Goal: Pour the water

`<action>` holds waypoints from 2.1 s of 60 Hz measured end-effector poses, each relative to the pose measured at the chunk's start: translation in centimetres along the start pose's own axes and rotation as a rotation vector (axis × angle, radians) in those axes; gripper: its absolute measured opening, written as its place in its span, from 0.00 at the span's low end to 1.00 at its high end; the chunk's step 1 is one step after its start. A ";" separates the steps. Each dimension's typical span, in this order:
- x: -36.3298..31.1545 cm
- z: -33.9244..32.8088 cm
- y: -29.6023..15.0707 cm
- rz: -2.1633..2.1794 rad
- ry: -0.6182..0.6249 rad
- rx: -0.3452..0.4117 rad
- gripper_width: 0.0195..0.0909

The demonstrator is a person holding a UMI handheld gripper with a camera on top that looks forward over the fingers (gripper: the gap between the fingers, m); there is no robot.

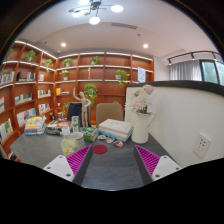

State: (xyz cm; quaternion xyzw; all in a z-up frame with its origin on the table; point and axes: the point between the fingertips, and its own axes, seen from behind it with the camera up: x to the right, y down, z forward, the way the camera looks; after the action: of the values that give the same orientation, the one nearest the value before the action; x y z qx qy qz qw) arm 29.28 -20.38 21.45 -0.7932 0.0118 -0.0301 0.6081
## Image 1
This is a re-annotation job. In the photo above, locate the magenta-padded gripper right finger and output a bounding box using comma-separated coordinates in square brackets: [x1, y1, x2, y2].
[133, 144, 183, 187]

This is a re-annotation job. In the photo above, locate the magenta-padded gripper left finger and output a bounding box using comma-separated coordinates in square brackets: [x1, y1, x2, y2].
[42, 144, 96, 187]

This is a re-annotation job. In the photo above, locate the clear bottle of yellow drink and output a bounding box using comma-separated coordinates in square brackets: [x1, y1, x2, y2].
[60, 125, 80, 157]

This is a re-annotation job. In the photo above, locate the dark magazine stack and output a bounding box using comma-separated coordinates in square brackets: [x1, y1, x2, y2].
[45, 119, 72, 136]

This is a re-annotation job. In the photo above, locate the flat green and white box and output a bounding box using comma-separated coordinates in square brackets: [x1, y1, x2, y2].
[81, 126, 99, 143]

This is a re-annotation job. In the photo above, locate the upright green and white carton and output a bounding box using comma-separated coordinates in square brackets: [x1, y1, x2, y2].
[70, 115, 81, 133]

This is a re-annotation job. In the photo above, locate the colourful book stack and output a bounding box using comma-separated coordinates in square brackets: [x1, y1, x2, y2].
[23, 115, 47, 136]

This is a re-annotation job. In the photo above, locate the white and pink flower bouquet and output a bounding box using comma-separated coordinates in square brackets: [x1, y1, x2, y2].
[124, 84, 156, 115]

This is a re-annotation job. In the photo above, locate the beige chair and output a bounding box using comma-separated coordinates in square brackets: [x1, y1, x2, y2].
[95, 102, 125, 128]

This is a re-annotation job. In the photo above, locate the wooden shelf unit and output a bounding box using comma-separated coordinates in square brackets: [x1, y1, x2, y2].
[0, 39, 155, 158]

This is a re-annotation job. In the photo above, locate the grey curtain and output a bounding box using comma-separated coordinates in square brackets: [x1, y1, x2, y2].
[168, 59, 203, 82]

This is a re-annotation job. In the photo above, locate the window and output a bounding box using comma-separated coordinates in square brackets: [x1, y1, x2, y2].
[199, 59, 224, 86]

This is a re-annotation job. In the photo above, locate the ceiling air vent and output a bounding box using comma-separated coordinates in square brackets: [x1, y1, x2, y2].
[110, 22, 138, 30]

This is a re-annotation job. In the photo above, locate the ceiling lamp with round bulbs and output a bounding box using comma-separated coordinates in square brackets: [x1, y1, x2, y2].
[68, 0, 125, 26]

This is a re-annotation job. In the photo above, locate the white wall socket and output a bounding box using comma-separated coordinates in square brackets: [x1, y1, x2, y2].
[192, 132, 212, 159]

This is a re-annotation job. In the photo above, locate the black ceiling track rail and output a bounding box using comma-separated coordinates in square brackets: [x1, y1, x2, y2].
[166, 49, 223, 66]

